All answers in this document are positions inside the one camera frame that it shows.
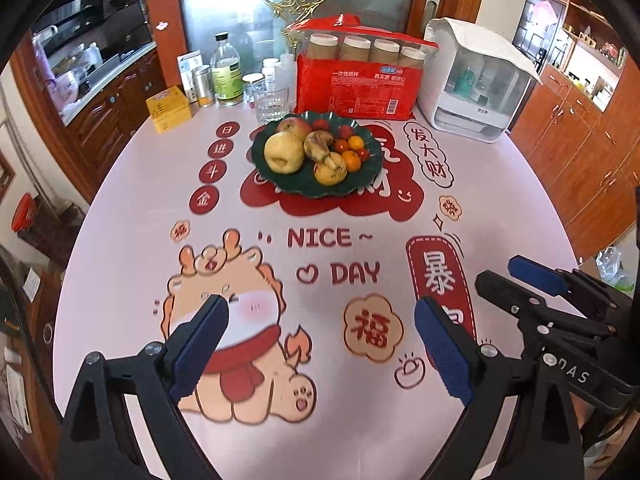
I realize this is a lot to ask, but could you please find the silver door handle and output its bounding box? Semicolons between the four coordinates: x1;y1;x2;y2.
424;0;443;36

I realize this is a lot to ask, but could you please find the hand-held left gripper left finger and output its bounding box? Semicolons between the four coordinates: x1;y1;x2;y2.
55;294;231;480

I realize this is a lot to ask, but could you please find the clear glass tumbler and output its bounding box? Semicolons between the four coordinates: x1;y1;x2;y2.
252;85;291;124

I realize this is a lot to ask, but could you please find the glass bottle with green label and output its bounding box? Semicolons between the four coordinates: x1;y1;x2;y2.
210;32;246;107

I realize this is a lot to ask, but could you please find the white carton box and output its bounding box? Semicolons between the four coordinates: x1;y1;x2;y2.
176;51;207;104

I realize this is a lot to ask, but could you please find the large yellow pear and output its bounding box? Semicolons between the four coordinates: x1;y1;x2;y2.
264;131;306;175

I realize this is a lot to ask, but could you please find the bruised yellow pear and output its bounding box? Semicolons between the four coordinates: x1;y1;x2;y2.
303;131;335;162

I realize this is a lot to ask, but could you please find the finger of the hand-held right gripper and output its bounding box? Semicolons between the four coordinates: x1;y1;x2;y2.
475;270;617;342
507;255;622;310

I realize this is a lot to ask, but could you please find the yellow box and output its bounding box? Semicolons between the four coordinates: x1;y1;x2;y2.
146;86;192;133

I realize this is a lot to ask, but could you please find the printed pink tablecloth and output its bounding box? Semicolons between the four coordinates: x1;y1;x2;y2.
52;100;596;480

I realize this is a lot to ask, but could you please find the white countertop cup cabinet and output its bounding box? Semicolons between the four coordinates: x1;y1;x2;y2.
417;17;543;143

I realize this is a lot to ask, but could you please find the dark green scalloped plate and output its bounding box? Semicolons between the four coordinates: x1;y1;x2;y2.
250;111;385;198

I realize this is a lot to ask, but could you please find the silver metal tin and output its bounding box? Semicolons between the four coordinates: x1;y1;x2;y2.
192;66;217;107

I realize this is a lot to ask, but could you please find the red apple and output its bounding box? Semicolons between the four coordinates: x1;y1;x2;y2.
276;116;310;141

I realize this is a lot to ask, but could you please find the white squeeze bottle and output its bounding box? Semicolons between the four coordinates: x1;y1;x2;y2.
277;54;299;102

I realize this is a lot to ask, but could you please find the wooden kitchen cabinet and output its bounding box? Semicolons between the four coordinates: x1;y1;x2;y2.
10;45;168;203

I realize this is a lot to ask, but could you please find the red paper cup package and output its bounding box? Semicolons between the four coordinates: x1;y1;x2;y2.
286;15;439;121

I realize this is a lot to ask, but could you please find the red basket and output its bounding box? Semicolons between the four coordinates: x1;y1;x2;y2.
11;194;42;234

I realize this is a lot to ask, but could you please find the small spotted yellow pear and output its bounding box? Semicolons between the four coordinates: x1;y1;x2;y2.
314;151;348;186

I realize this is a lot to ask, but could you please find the clear plastic bag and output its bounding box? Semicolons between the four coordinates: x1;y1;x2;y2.
595;247;637;292

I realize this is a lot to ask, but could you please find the gold-lidded glass jar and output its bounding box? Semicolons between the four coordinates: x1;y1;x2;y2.
242;74;264;103

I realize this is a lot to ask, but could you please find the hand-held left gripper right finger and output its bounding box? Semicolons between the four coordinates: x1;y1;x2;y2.
414;296;586;480

